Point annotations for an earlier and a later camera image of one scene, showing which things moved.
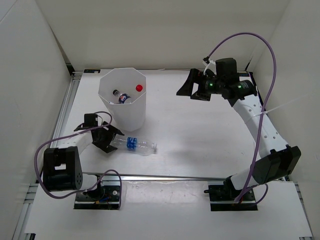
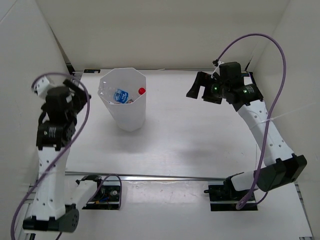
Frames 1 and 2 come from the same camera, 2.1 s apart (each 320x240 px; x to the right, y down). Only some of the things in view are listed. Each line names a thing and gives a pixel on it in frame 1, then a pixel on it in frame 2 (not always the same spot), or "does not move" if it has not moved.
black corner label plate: (91, 70) does not move
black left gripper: (111, 133) -> (80, 97)
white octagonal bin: (123, 91) does not move
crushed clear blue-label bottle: (135, 144) -> (116, 95)
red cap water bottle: (139, 88) -> (141, 91)
